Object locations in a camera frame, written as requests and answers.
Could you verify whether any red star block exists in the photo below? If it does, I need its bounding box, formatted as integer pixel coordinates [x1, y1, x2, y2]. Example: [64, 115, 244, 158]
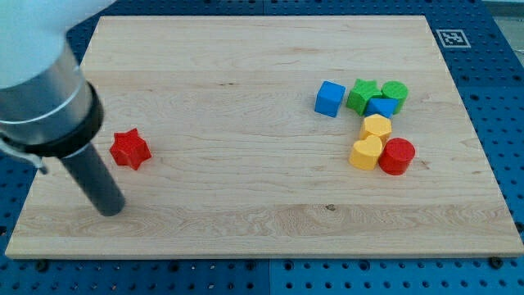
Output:
[110, 128, 152, 170]

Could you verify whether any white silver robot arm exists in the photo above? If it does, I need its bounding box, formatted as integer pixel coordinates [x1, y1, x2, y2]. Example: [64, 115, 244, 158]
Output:
[1, 0, 113, 158]

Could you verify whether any green star block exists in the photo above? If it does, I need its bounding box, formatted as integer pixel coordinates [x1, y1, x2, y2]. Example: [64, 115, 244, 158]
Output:
[346, 79, 382, 116]

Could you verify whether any light wooden board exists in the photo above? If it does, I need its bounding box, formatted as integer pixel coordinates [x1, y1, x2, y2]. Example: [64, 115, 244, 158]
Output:
[6, 16, 523, 260]

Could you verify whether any blue cube block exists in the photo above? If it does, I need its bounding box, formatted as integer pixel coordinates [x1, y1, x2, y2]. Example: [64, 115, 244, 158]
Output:
[314, 81, 346, 117]

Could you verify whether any yellow heart block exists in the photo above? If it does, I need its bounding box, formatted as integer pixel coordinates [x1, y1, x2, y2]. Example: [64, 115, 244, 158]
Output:
[348, 135, 383, 170]

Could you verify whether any yellow hexagon block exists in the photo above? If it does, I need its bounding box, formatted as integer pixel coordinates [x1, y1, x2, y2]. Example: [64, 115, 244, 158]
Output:
[359, 114, 392, 145]

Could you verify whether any blue triangle block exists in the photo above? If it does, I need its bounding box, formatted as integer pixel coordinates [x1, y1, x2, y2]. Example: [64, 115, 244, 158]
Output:
[364, 98, 398, 119]

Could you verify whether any red cylinder block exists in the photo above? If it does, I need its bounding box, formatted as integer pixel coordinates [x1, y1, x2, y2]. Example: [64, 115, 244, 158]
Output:
[378, 138, 416, 175]

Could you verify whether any green cylinder block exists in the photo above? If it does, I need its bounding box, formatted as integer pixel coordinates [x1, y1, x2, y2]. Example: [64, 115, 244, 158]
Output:
[381, 80, 409, 115]

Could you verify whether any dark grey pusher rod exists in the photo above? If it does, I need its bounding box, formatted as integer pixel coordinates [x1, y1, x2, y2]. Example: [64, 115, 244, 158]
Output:
[60, 143, 125, 216]

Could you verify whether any white fiducial marker tag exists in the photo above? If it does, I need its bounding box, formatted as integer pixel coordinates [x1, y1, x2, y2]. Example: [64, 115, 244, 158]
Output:
[436, 29, 471, 48]

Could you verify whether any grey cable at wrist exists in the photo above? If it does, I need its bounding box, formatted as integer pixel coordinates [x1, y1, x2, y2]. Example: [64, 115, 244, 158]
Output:
[0, 137, 48, 175]

